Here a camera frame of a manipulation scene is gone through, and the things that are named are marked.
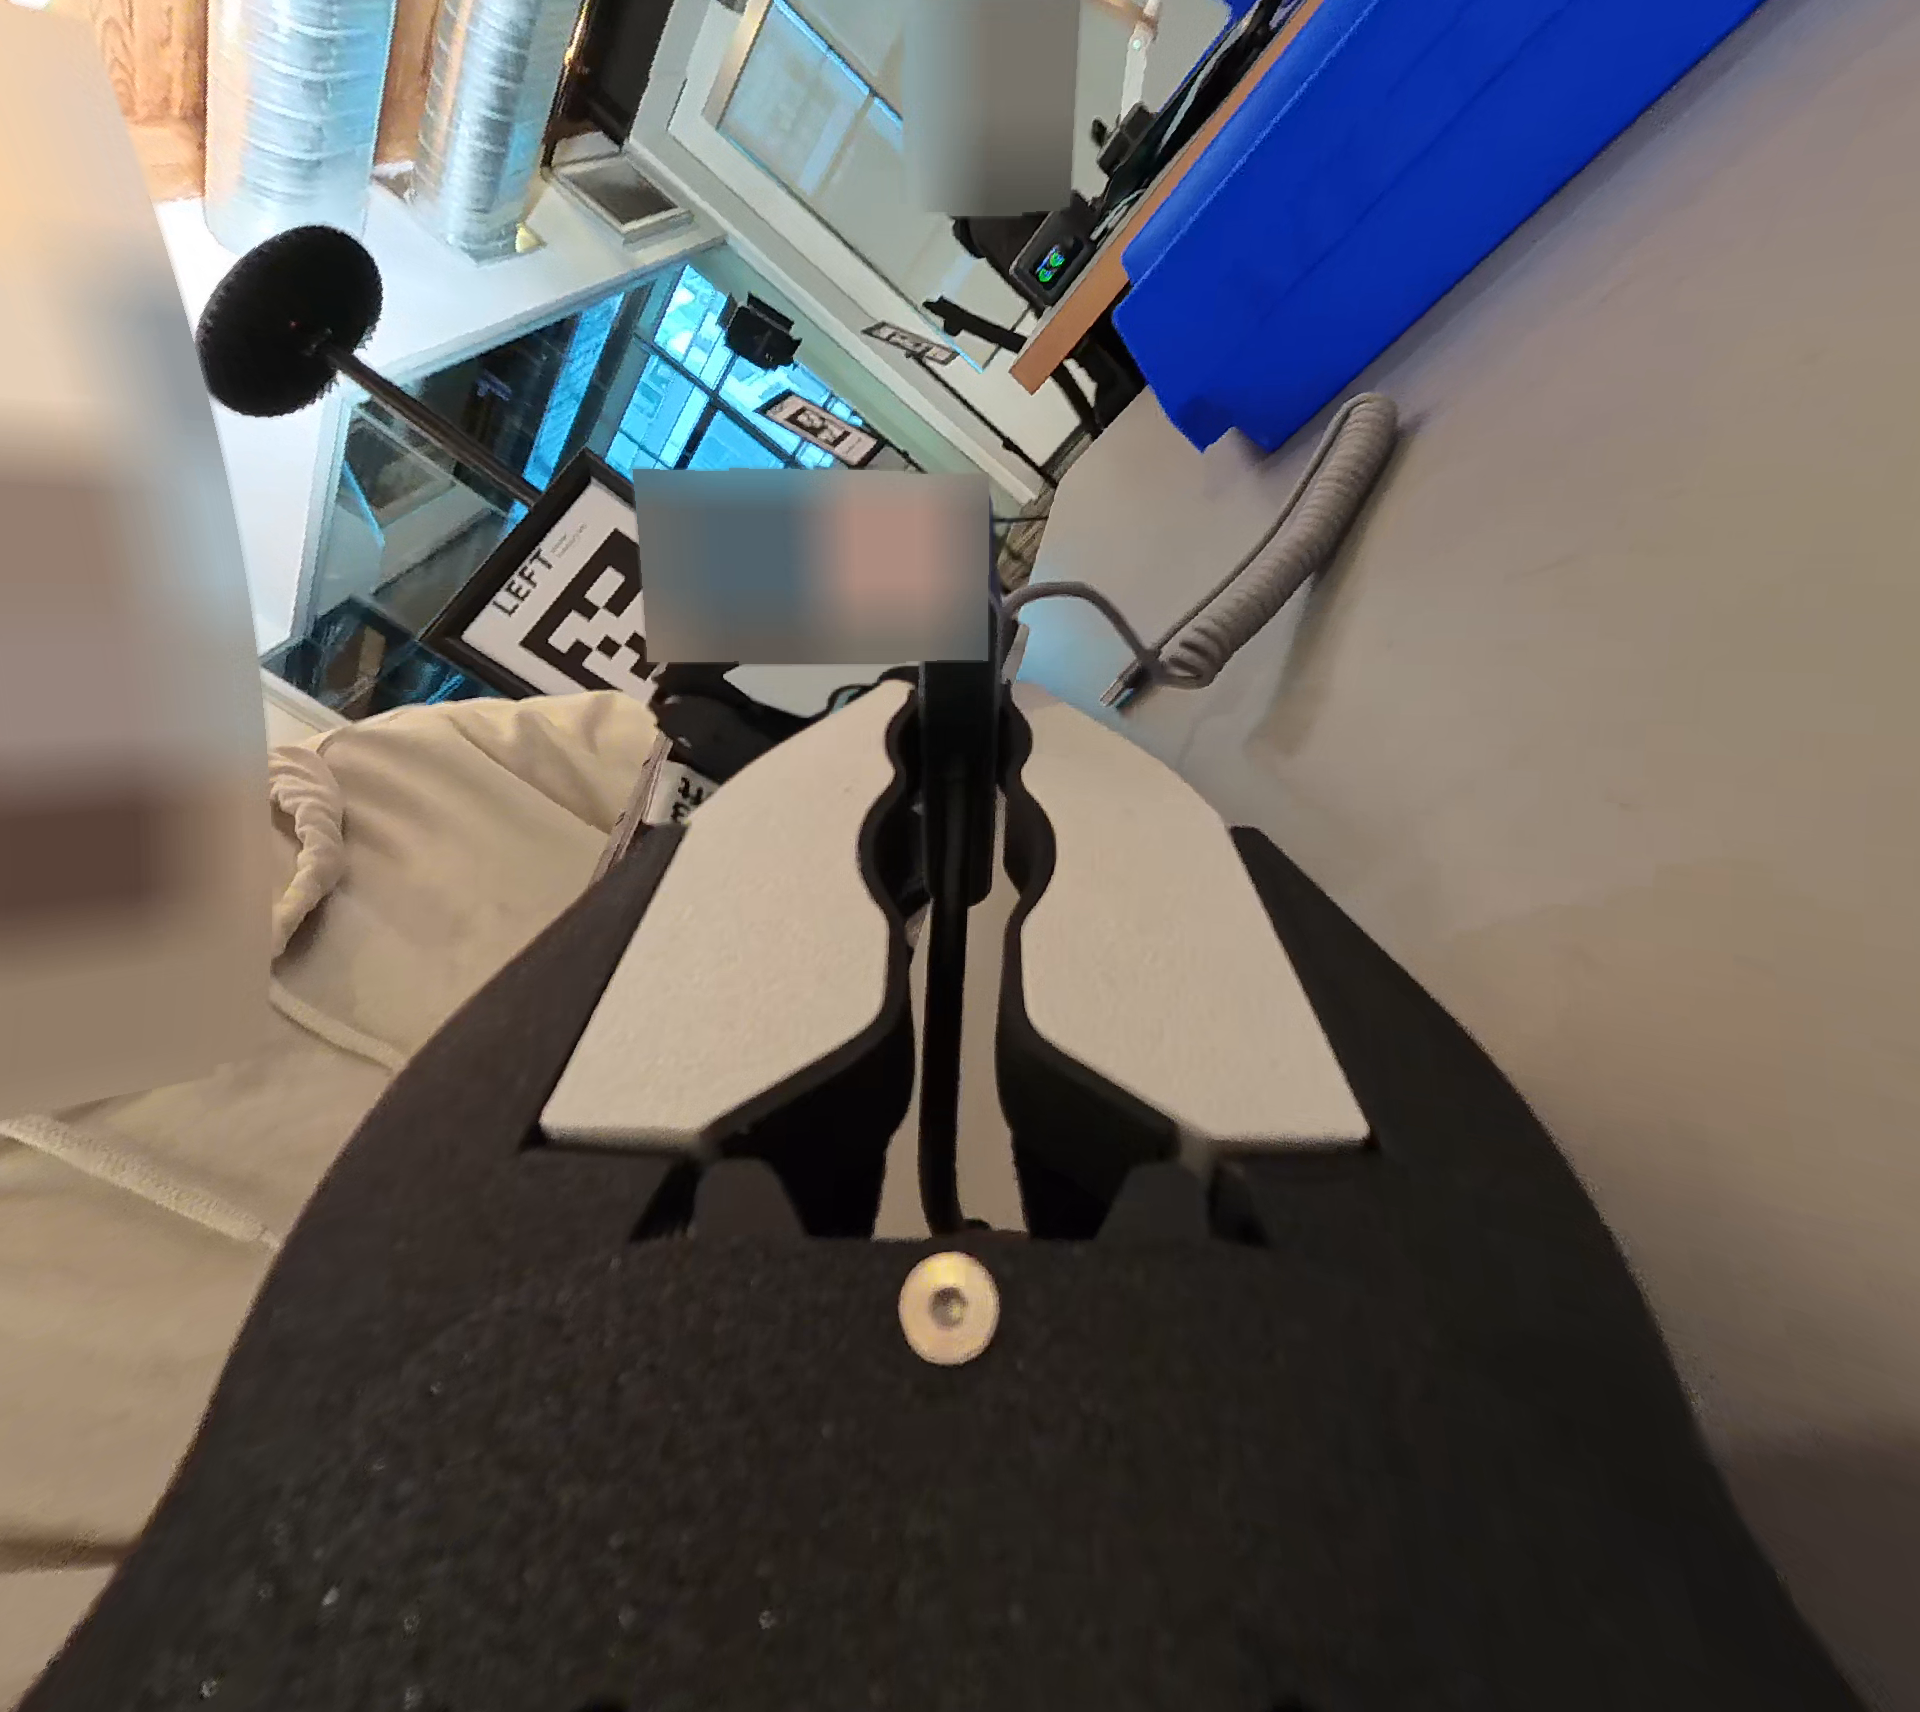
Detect black fuzzy disc on pole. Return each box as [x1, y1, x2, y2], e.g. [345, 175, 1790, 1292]
[191, 225, 541, 508]

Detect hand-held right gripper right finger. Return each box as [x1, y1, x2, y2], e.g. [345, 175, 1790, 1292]
[993, 695, 1371, 1156]

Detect person's left forearm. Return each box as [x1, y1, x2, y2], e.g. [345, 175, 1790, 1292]
[323, 687, 677, 932]

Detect cream hoodie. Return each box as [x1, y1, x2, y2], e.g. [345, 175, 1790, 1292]
[0, 752, 599, 1577]

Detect black device with green screen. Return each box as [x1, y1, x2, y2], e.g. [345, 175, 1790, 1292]
[1008, 207, 1095, 312]

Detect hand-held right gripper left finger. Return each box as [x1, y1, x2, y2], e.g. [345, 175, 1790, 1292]
[536, 678, 919, 1156]

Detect silver ventilation duct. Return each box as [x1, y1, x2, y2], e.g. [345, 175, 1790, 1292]
[201, 0, 435, 252]
[415, 0, 653, 262]

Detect printed marker tag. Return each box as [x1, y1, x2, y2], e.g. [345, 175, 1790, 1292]
[757, 388, 884, 472]

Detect grey usb hub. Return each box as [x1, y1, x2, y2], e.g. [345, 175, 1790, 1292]
[913, 632, 1008, 1236]

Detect blue storage bin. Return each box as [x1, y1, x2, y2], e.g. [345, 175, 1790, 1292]
[1119, 0, 1920, 453]

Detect grey usb cable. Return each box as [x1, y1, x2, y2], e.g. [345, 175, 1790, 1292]
[998, 394, 1402, 711]

